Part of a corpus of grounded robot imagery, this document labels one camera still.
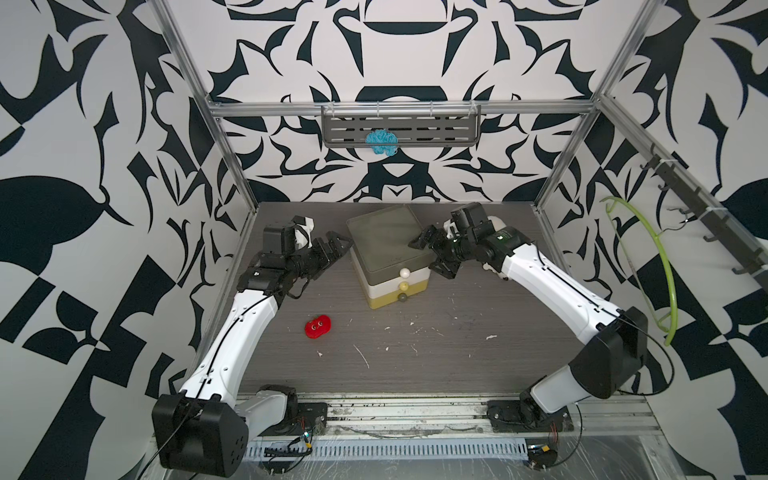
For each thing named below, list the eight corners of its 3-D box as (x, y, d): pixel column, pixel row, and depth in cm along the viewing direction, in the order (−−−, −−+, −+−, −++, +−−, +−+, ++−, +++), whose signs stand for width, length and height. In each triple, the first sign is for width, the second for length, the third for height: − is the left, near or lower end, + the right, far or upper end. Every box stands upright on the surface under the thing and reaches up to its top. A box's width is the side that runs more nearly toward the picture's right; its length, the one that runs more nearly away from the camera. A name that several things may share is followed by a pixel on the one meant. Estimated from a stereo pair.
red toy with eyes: (304, 338, 88) (302, 335, 86) (308, 318, 92) (306, 314, 90) (329, 338, 88) (328, 335, 86) (332, 318, 92) (331, 314, 90)
